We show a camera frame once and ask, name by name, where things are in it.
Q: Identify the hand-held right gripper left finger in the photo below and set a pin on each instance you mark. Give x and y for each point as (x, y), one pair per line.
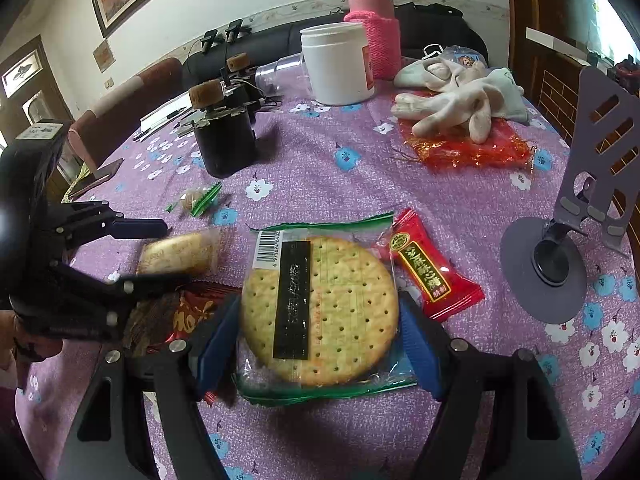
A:
(215, 350)

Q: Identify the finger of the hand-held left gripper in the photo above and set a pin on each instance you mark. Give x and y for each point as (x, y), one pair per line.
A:
(140, 228)
(125, 285)

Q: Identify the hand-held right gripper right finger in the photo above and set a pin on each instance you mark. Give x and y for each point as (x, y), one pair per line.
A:
(422, 350)

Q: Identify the small red gold packet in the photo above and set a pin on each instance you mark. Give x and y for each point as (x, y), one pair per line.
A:
(197, 315)

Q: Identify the dark red foil packet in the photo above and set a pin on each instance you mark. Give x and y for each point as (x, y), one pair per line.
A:
(150, 322)

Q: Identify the yellow cracker packet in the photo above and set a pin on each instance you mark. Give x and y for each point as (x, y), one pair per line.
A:
(180, 252)

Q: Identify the small green candy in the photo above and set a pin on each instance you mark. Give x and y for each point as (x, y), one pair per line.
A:
(197, 200)

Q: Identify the red candy packet yellow label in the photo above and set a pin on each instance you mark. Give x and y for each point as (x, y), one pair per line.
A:
(425, 270)

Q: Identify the round cracker black label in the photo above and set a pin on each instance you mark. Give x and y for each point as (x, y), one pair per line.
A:
(345, 310)

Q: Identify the person's left hand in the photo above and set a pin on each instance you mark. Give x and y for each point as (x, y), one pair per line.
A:
(20, 347)

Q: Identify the dark leather notebook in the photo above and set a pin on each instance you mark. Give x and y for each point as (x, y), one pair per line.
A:
(100, 175)

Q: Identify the brown wooden glass door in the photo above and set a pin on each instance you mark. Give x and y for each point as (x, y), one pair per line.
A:
(30, 85)

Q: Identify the white paper sheets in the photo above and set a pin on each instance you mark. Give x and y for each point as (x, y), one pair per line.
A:
(160, 120)

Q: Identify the black pen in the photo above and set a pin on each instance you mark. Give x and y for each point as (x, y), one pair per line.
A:
(177, 113)

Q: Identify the black jar red label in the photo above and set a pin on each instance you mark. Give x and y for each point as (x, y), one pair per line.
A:
(225, 140)

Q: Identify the brown armchair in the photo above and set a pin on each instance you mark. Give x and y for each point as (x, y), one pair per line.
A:
(130, 105)

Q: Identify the small framed certificate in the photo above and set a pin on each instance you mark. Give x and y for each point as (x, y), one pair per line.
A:
(104, 56)

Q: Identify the black jar cork stopper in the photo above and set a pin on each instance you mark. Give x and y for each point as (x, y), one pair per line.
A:
(239, 65)

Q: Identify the purple floral tablecloth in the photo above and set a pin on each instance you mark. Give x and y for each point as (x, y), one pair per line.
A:
(325, 170)

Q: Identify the black handheld device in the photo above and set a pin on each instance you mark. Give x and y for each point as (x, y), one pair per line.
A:
(210, 40)
(236, 30)

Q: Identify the red mesh gift bag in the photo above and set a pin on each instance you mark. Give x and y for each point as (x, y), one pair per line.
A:
(465, 152)

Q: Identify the clear plastic cup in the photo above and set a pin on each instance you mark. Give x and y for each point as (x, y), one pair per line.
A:
(277, 72)

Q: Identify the black leather sofa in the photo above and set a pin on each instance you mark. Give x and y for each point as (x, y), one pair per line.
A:
(280, 42)

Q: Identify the white cotton glove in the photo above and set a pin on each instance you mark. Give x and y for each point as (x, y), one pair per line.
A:
(460, 105)
(420, 72)

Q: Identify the white plastic jar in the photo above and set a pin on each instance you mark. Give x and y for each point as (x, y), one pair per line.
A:
(337, 65)

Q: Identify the grey phone stand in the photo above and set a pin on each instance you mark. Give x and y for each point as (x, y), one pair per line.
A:
(595, 160)

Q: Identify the cartoon print plastic bag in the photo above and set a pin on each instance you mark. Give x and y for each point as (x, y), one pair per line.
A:
(465, 57)

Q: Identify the pink thermos flask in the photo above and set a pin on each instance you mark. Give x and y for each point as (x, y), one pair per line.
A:
(375, 30)

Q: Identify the black bag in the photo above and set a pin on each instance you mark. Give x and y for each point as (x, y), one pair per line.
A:
(440, 20)

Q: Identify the white flat box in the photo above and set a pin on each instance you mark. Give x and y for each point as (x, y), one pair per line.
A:
(555, 45)

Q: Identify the wood framed glass panel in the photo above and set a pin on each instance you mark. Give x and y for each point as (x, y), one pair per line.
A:
(600, 5)

